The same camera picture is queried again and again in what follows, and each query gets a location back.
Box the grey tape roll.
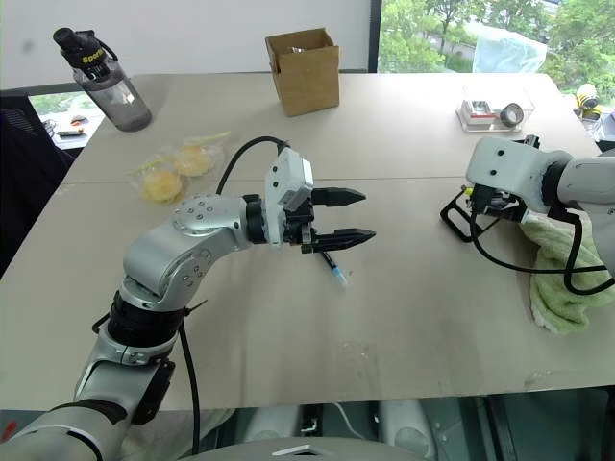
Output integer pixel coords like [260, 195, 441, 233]
[499, 102, 526, 129]

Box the bagged yellow bun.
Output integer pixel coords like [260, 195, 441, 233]
[127, 162, 186, 206]
[170, 131, 233, 178]

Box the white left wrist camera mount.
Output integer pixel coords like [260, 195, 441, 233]
[262, 146, 315, 249]

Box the clear plastic box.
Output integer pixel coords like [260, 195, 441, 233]
[455, 83, 536, 134]

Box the grey rounded shape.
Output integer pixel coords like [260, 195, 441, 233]
[377, 399, 436, 460]
[229, 405, 302, 450]

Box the grey sports water bottle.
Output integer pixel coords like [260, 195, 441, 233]
[52, 27, 154, 133]

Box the small red white box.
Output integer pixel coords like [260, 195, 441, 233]
[459, 98, 497, 127]

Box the light green towel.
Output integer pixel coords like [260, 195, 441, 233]
[520, 216, 615, 336]

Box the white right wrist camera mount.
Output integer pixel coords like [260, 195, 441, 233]
[464, 136, 574, 213]

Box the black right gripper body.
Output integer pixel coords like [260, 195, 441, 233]
[472, 183, 523, 224]

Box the brown cardboard box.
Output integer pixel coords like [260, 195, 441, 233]
[264, 27, 342, 118]

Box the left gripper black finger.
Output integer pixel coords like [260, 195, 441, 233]
[301, 229, 378, 255]
[310, 186, 369, 209]

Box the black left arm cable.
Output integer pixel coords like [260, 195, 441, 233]
[178, 135, 290, 457]

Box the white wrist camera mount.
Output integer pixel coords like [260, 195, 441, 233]
[464, 136, 574, 213]
[262, 146, 315, 249]

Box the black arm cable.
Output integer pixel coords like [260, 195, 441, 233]
[469, 190, 610, 296]
[178, 135, 290, 457]

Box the thin white cable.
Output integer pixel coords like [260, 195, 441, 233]
[330, 401, 369, 439]

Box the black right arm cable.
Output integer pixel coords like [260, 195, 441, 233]
[469, 190, 610, 296]

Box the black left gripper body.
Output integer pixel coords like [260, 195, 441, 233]
[282, 195, 322, 255]

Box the yellow black object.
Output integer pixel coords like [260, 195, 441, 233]
[574, 83, 602, 119]

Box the black pen blue cap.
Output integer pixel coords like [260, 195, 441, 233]
[319, 250, 349, 290]

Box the light blue plastic bag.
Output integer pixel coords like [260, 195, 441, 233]
[473, 23, 549, 75]

